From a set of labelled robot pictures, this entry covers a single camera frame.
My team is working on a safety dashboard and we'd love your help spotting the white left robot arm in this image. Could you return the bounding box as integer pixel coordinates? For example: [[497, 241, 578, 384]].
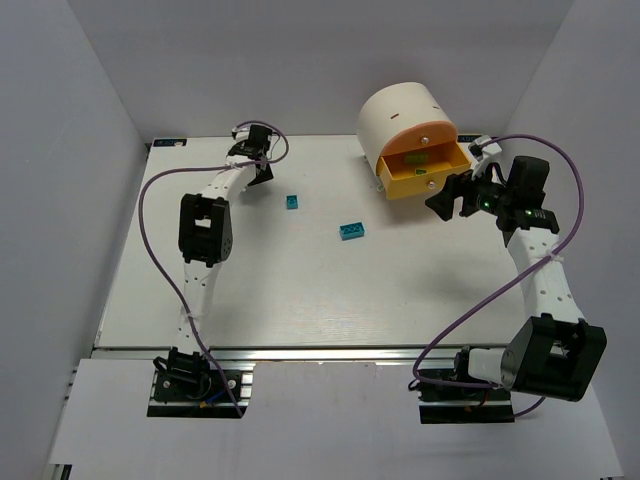
[[176, 123, 275, 354]]

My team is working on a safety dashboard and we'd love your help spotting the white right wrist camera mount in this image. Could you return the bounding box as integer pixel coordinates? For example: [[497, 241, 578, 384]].
[[468, 135, 502, 178]]

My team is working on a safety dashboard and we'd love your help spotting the orange drawer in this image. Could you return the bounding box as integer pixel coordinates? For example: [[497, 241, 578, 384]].
[[380, 121, 458, 156]]

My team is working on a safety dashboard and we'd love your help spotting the long teal lego brick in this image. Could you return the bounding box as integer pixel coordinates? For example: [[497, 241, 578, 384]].
[[339, 222, 366, 241]]

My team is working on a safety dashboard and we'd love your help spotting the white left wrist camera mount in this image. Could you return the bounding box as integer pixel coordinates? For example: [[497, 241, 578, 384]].
[[231, 126, 250, 141]]

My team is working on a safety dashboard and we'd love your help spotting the yellow drawer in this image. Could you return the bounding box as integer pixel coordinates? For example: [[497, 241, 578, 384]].
[[376, 142, 471, 200]]

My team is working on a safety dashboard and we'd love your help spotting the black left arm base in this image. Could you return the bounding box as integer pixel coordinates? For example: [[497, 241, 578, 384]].
[[147, 348, 252, 419]]

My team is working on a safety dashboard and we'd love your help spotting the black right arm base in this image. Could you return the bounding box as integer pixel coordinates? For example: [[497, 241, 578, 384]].
[[408, 355, 516, 426]]

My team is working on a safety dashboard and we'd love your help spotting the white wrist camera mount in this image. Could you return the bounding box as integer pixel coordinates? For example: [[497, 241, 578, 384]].
[[231, 126, 250, 141], [468, 135, 502, 178]]

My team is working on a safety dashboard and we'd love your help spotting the white cylindrical drawer cabinet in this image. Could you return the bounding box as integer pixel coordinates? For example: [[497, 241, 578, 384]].
[[356, 82, 454, 173]]

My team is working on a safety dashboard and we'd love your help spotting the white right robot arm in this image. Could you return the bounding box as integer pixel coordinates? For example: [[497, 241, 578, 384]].
[[425, 156, 607, 402]]

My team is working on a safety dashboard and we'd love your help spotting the small teal lego brick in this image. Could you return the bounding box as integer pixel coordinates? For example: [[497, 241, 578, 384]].
[[286, 195, 299, 210]]

